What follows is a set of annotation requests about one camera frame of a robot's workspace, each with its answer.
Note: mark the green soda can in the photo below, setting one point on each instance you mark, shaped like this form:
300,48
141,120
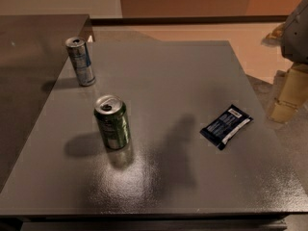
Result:
111,117

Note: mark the silver blue energy drink can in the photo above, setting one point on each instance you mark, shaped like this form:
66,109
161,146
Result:
79,55

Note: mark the blue rxbar wrapper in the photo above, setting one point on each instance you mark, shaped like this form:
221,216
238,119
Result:
226,126

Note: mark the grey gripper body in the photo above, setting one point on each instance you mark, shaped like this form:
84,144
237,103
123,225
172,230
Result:
296,38

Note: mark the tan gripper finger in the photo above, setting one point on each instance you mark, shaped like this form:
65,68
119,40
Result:
276,33
291,93

